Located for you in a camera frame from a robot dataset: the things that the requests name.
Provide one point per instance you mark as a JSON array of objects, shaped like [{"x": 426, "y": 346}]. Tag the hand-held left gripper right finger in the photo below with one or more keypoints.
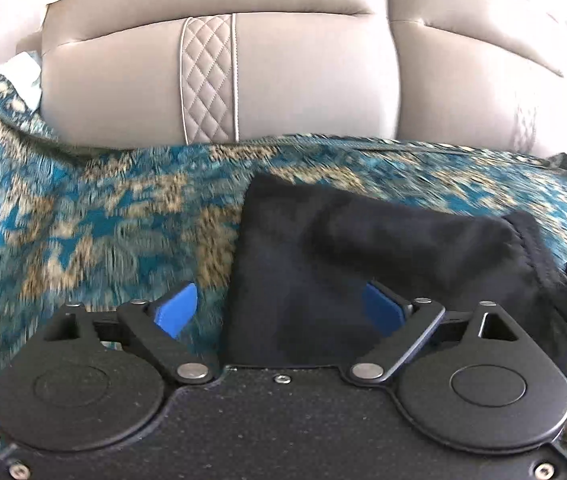
[{"x": 382, "y": 307}]

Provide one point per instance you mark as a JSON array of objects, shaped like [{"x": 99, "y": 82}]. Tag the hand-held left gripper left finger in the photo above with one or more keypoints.
[{"x": 177, "y": 310}]

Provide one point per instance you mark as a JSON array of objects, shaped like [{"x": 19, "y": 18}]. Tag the black pants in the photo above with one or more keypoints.
[{"x": 303, "y": 270}]

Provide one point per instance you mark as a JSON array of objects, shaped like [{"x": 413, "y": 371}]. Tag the blue gold patterned blanket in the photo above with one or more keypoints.
[{"x": 73, "y": 220}]

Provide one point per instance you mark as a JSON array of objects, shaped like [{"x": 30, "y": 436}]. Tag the beige leather sofa backrest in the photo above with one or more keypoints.
[{"x": 303, "y": 70}]

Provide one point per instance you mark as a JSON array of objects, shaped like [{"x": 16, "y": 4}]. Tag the white cloth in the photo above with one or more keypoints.
[{"x": 25, "y": 77}]

